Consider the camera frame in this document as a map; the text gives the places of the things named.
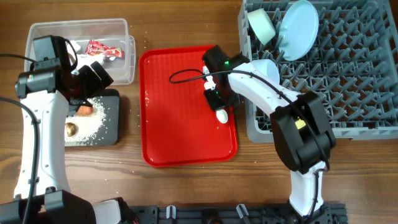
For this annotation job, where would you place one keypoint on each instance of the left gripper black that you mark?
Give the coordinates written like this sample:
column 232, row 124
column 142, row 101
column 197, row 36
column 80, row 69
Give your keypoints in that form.
column 96, row 85

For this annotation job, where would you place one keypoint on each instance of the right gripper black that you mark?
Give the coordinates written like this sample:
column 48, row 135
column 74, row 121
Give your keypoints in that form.
column 214, row 104

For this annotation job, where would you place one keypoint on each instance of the white tissue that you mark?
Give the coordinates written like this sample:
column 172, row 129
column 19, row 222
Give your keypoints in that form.
column 82, row 59

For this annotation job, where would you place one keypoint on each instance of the orange carrot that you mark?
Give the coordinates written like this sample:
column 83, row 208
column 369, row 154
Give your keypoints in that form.
column 84, row 111

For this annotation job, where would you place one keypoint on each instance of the red snack wrapper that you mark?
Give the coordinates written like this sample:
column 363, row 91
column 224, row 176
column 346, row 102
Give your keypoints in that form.
column 97, row 48

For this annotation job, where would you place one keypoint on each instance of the pile of white rice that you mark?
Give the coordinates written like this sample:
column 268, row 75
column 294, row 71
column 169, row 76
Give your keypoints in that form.
column 91, row 129

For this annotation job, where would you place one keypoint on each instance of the brown mushroom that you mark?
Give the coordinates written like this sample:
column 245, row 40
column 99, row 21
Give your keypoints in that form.
column 71, row 129

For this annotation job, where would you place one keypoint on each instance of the mint green bowl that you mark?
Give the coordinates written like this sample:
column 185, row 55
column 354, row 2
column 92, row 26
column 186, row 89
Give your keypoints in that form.
column 261, row 25

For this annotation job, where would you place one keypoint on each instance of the light blue plate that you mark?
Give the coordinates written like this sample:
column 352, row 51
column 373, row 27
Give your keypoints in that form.
column 299, row 29

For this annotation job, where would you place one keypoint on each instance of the white plastic spoon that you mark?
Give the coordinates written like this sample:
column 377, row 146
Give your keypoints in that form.
column 222, row 116

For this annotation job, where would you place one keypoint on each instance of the light blue bowl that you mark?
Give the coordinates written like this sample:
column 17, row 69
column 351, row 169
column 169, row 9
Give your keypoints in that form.
column 268, row 68

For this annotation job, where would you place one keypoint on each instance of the yellow cup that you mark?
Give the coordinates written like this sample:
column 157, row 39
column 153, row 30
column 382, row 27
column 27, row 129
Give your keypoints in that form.
column 300, row 124

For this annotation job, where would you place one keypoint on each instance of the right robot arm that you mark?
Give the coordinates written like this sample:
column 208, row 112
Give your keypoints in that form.
column 301, row 130

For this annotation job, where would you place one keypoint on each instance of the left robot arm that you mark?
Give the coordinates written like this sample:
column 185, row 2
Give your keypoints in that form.
column 53, row 87

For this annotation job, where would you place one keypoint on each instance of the clear plastic waste bin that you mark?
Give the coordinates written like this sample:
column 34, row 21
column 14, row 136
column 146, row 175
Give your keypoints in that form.
column 110, row 32

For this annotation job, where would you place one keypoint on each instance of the black waste tray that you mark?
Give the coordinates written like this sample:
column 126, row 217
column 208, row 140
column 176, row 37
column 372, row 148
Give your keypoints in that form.
column 111, row 100

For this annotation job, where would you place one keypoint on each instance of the grey-blue dishwasher rack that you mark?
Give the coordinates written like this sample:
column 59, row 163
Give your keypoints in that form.
column 352, row 65

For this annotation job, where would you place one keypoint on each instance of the red plastic tray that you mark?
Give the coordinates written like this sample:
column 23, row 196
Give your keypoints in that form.
column 177, row 125

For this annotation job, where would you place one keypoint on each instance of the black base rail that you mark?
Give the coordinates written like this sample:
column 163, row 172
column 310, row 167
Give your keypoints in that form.
column 329, row 213

